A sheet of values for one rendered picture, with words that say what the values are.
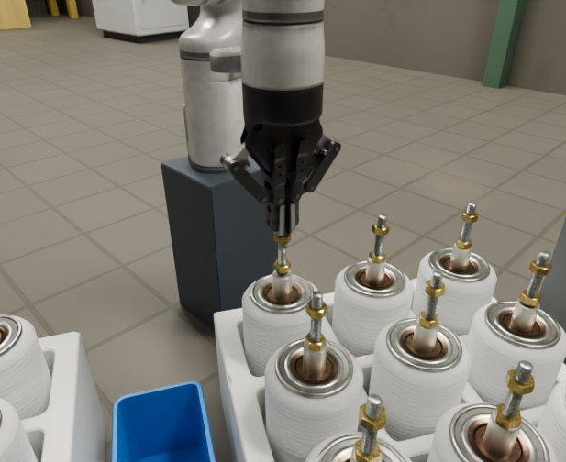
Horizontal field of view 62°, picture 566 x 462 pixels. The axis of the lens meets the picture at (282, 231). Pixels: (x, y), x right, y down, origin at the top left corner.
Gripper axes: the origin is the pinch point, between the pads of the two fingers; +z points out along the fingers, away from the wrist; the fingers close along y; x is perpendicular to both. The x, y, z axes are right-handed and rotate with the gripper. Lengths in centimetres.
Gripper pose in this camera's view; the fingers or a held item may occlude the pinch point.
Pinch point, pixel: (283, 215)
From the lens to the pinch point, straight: 50.1
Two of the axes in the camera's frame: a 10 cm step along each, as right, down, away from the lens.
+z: 0.0, 8.6, 5.0
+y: 8.8, -2.4, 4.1
